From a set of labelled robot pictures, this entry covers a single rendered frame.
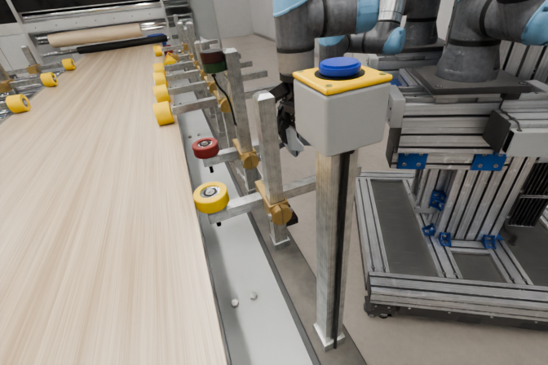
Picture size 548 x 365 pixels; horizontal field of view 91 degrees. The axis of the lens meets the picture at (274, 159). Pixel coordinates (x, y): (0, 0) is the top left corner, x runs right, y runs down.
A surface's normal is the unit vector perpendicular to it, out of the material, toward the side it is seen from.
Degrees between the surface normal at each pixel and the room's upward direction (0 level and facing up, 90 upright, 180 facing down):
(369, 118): 90
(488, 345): 0
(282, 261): 0
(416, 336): 0
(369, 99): 90
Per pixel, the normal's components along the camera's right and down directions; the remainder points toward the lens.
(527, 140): -0.16, 0.54
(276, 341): -0.09, -0.84
